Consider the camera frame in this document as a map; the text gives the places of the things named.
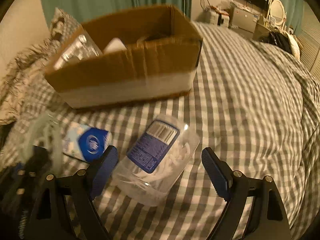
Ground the floral patterned duvet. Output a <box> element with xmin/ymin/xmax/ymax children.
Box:
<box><xmin>1</xmin><ymin>38</ymin><xmax>61</xmax><ymax>125</ymax></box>

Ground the white plush item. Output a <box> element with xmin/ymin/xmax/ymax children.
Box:
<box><xmin>103</xmin><ymin>37</ymin><xmax>127</xmax><ymax>54</ymax></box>

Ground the grey checkered bed cover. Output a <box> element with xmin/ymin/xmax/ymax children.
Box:
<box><xmin>0</xmin><ymin>21</ymin><xmax>320</xmax><ymax>240</ymax></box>

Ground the clear jar with blue label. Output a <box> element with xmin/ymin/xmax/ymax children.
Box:
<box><xmin>112</xmin><ymin>114</ymin><xmax>200</xmax><ymax>206</ymax></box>

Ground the black jacket pile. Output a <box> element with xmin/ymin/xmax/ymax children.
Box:
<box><xmin>258</xmin><ymin>31</ymin><xmax>300</xmax><ymax>61</ymax></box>

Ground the blue white tissue pack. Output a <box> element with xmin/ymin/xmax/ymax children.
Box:
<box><xmin>62</xmin><ymin>122</ymin><xmax>112</xmax><ymax>163</ymax></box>

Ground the floral checkered pillow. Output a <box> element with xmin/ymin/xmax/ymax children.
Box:
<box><xmin>49</xmin><ymin>7</ymin><xmax>80</xmax><ymax>43</ymax></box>

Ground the small grey refrigerator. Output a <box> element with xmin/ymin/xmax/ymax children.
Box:
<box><xmin>229</xmin><ymin>7</ymin><xmax>258</xmax><ymax>33</ymax></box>

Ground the white louvered wardrobe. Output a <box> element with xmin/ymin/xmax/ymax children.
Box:
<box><xmin>298</xmin><ymin>1</ymin><xmax>320</xmax><ymax>79</ymax></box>

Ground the clear plastic bottle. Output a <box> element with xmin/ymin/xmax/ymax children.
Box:
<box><xmin>53</xmin><ymin>32</ymin><xmax>103</xmax><ymax>70</ymax></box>

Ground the oval white vanity mirror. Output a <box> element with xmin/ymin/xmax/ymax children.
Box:
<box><xmin>268</xmin><ymin>0</ymin><xmax>286</xmax><ymax>26</ymax></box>

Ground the brown cardboard box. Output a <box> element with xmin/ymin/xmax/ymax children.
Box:
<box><xmin>44</xmin><ymin>5</ymin><xmax>203</xmax><ymax>108</ymax></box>

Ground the white suitcase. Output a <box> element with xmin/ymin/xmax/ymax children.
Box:
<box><xmin>209</xmin><ymin>9</ymin><xmax>230</xmax><ymax>28</ymax></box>

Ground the white dressing table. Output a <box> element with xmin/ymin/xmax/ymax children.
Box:
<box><xmin>253</xmin><ymin>23</ymin><xmax>272</xmax><ymax>41</ymax></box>

